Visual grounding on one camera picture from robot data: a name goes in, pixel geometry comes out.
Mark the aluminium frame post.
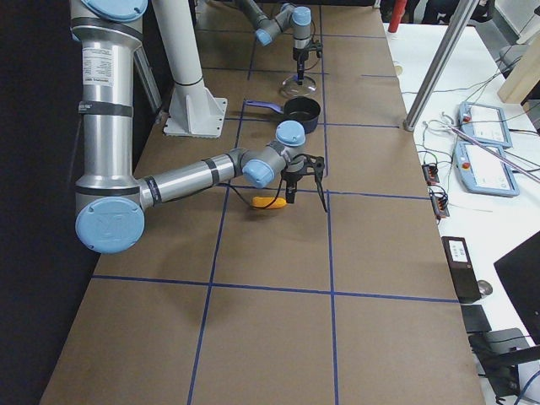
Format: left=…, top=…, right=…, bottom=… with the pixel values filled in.
left=403, top=0, right=478, bottom=132

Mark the lower teach pendant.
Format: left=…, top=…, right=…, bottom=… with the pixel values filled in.
left=454, top=141, right=520, bottom=197

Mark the yellow toy corn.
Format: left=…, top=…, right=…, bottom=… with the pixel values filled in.
left=251, top=196, right=287, bottom=209

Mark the glass pot lid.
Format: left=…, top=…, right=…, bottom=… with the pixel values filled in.
left=280, top=75, right=317, bottom=98

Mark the black monitor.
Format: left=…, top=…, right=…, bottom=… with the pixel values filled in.
left=494, top=238, right=539, bottom=343

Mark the dark blue saucepan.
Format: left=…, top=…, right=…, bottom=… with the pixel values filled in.
left=245, top=96, right=321, bottom=134

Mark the black camera cable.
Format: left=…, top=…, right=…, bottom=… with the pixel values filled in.
left=227, top=153, right=329, bottom=213
left=303, top=16, right=326, bottom=73

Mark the black power adapter box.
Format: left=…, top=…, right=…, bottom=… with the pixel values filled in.
left=441, top=236, right=481, bottom=304

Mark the upper teach pendant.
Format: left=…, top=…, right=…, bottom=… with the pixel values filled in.
left=457, top=101, right=513, bottom=149

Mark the orange connector board lower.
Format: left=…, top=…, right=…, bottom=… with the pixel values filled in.
left=429, top=189, right=450, bottom=221

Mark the orange connector board upper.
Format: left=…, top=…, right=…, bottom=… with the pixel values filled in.
left=422, top=163, right=440, bottom=186

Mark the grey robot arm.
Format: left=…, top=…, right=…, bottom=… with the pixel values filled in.
left=70, top=1, right=307, bottom=254
left=233, top=0, right=313, bottom=84

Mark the orange connector board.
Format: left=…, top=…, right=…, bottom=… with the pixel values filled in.
left=429, top=189, right=450, bottom=221
left=422, top=163, right=440, bottom=186

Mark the metal reach stick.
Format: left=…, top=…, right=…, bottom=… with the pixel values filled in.
left=447, top=126, right=540, bottom=183

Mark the black desk stand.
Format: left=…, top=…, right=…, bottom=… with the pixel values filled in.
left=461, top=305, right=539, bottom=404

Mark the red cylinder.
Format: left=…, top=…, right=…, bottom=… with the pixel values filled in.
left=387, top=0, right=408, bottom=34

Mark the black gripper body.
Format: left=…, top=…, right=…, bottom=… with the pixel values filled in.
left=281, top=162, right=305, bottom=188
left=293, top=47, right=309, bottom=60

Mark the teach pendant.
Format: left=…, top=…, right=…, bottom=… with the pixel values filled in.
left=454, top=141, right=520, bottom=197
left=457, top=101, right=513, bottom=149

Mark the white mounting pillar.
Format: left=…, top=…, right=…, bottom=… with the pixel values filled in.
left=152, top=0, right=228, bottom=138

